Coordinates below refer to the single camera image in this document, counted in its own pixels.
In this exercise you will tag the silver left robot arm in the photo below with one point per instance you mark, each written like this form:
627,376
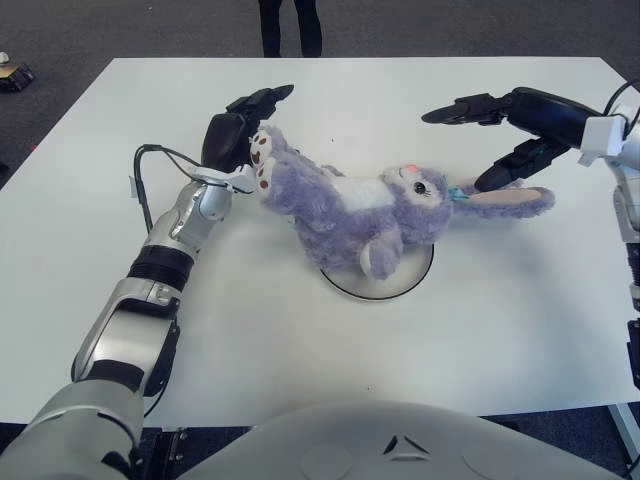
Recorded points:
150,280

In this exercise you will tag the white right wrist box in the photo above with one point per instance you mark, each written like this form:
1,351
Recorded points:
602,137

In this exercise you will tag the purple plush doll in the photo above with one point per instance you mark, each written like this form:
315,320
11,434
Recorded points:
370,210

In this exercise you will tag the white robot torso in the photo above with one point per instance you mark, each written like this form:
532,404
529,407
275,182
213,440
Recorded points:
350,445

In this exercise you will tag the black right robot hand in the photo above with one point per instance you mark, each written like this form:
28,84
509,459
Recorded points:
540,112

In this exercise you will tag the person legs in dark trousers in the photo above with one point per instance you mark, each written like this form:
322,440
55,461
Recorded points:
272,27

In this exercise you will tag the white plate with black rim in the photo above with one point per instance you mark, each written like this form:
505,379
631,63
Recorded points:
400,280

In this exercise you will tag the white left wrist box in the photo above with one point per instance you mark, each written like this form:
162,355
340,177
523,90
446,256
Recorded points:
235,177

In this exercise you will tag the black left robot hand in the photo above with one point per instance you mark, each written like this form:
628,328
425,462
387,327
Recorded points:
225,137

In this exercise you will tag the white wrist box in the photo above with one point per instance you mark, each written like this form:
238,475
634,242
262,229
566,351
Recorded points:
235,177
602,137

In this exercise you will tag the black and yellow floor box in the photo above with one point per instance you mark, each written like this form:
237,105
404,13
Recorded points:
15,76

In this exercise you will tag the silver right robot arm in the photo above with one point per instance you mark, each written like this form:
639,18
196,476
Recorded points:
631,200

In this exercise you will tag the black metal table hinge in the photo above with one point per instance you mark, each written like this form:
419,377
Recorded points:
170,450

